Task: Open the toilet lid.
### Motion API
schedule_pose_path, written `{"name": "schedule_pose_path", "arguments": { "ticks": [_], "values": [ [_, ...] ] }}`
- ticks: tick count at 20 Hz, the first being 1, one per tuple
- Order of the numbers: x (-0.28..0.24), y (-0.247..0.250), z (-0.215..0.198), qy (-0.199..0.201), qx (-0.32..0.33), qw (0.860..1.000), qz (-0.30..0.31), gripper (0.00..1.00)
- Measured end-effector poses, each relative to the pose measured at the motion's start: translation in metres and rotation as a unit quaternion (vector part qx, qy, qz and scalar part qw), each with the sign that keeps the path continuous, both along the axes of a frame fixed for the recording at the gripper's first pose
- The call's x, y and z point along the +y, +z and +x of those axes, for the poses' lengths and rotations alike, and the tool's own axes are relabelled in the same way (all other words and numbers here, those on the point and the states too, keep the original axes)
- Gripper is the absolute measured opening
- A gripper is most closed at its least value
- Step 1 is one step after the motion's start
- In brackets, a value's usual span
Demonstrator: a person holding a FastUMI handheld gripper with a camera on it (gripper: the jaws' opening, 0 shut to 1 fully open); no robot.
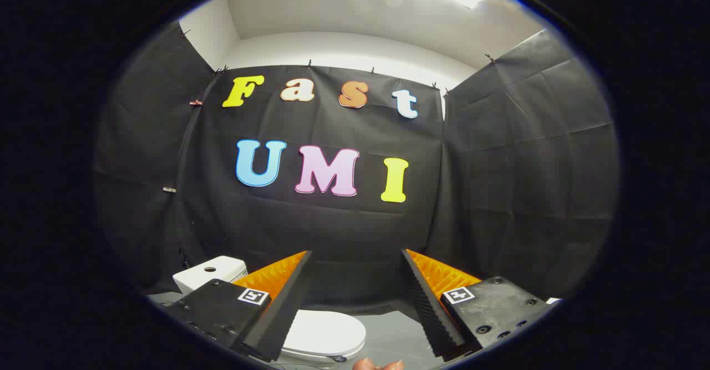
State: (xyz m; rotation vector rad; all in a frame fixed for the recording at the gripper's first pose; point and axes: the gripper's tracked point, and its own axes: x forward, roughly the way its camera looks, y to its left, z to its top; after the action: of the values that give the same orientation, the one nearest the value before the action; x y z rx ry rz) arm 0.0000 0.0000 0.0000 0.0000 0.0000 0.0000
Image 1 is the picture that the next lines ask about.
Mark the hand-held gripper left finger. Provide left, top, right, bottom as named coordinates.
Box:
left=165, top=251, right=313, bottom=362

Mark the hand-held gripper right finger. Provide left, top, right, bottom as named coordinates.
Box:
left=401, top=249, right=555, bottom=359

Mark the white toilet lid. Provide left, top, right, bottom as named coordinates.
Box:
left=280, top=310, right=367, bottom=362

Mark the white toilet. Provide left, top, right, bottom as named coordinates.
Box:
left=173, top=256, right=364, bottom=366

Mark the black backdrop cloth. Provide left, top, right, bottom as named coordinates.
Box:
left=93, top=21, right=621, bottom=321

